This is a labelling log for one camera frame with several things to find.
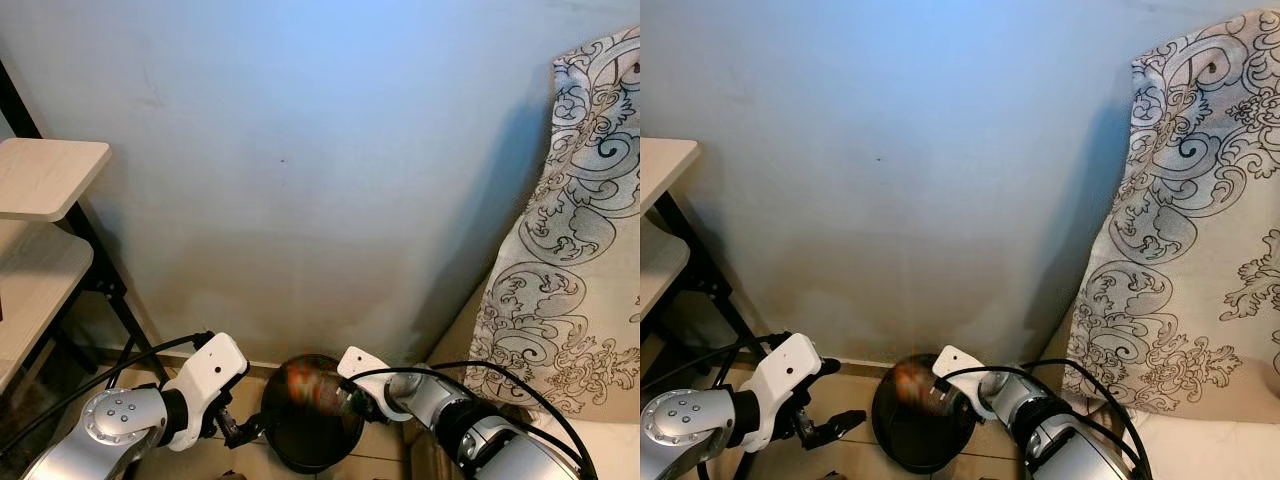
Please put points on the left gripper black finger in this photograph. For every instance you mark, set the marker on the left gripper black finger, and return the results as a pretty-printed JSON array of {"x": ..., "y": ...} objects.
[
  {"x": 828, "y": 367},
  {"x": 835, "y": 428},
  {"x": 250, "y": 430}
]

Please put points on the reddish snack packet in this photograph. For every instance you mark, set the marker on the reddish snack packet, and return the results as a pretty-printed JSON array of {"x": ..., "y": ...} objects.
[
  {"x": 315, "y": 385},
  {"x": 918, "y": 383}
]

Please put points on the beige swirl patterned curtain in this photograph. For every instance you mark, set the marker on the beige swirl patterned curtain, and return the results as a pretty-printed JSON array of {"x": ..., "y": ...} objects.
[
  {"x": 570, "y": 250},
  {"x": 1180, "y": 250}
]

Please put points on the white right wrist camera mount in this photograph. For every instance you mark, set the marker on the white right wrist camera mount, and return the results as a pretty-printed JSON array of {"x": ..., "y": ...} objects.
[
  {"x": 965, "y": 368},
  {"x": 375, "y": 375}
]

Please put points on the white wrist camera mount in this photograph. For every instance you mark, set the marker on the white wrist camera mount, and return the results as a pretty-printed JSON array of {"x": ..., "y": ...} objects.
[
  {"x": 785, "y": 375},
  {"x": 375, "y": 375},
  {"x": 965, "y": 368},
  {"x": 205, "y": 375}
]

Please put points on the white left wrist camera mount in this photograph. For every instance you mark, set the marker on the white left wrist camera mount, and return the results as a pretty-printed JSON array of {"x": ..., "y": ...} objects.
[
  {"x": 785, "y": 375},
  {"x": 205, "y": 375}
]

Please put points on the wooden shelf with black frame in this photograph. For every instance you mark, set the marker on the wooden shelf with black frame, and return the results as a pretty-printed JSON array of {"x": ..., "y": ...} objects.
[
  {"x": 665, "y": 170},
  {"x": 50, "y": 175}
]

